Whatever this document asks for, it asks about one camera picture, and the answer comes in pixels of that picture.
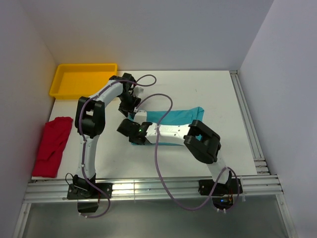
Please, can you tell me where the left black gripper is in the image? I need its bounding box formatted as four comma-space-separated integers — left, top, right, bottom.
118, 93, 141, 119

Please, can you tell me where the teal t shirt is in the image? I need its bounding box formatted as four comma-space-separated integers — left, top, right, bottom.
128, 106, 206, 147

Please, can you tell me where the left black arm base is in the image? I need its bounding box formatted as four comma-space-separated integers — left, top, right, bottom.
65, 173, 113, 215

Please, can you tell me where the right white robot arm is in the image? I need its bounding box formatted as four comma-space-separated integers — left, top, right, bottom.
117, 119, 232, 193

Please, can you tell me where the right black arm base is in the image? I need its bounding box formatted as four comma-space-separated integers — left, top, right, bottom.
198, 178, 243, 210

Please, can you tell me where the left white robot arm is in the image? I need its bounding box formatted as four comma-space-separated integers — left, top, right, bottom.
73, 73, 141, 198

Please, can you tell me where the yellow plastic tray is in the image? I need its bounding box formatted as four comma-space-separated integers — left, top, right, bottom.
49, 63, 117, 100

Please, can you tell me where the red t shirt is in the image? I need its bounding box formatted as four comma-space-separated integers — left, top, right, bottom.
32, 117, 73, 178

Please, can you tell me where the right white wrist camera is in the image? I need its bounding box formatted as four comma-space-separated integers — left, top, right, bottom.
133, 109, 147, 124

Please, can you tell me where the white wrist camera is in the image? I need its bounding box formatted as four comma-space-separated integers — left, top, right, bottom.
133, 109, 147, 124
133, 87, 144, 97

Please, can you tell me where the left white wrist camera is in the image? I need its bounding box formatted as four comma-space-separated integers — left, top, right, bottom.
133, 87, 144, 97

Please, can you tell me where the front aluminium rail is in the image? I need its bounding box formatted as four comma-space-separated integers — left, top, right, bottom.
13, 175, 283, 238

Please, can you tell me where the aluminium rail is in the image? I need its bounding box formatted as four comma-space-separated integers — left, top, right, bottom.
13, 175, 283, 238
229, 69, 270, 176

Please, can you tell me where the right side aluminium rail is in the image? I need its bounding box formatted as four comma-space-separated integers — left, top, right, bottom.
229, 69, 270, 176

